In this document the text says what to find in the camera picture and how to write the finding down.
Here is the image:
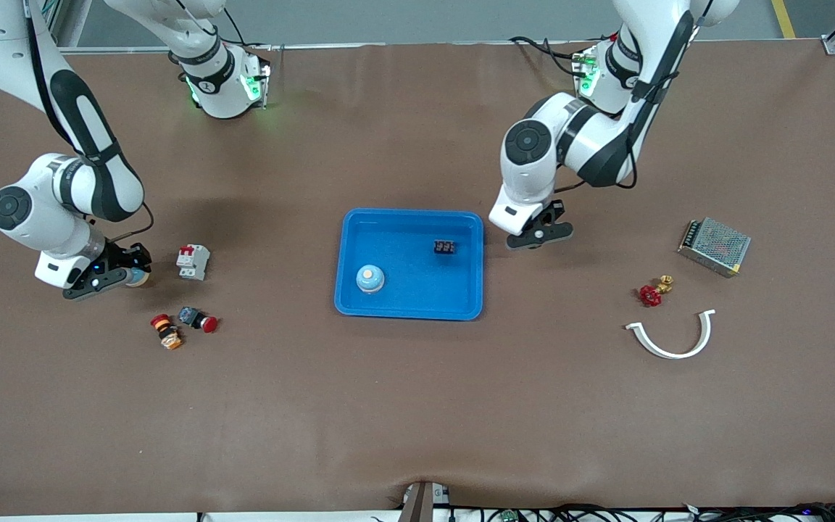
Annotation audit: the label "orange emergency stop switch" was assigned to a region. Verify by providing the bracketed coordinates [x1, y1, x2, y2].
[150, 314, 184, 351]

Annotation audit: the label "white half-round pipe clamp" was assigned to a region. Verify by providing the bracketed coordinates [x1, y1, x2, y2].
[625, 309, 717, 360]

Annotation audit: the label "blue plastic tray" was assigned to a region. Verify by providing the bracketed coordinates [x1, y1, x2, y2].
[334, 209, 485, 321]

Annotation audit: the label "black left base cable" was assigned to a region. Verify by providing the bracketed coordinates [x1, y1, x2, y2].
[508, 35, 586, 77]

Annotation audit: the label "red mushroom push button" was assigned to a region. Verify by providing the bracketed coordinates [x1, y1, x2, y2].
[178, 306, 219, 334]

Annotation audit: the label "grey metal bracket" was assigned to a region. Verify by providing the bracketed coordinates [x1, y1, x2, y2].
[397, 480, 452, 522]

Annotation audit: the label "white circuit breaker red switch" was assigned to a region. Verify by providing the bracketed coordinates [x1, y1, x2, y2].
[176, 244, 211, 281]

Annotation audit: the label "black base cable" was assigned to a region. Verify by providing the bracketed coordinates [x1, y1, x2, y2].
[508, 35, 586, 77]
[222, 6, 277, 50]

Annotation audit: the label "black right base cable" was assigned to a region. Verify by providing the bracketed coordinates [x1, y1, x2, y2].
[222, 6, 277, 50]

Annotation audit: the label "tangled black cables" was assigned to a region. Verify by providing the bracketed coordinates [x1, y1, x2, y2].
[446, 502, 835, 522]

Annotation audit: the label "metal mesh power supply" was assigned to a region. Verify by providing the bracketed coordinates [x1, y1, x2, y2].
[677, 217, 752, 278]

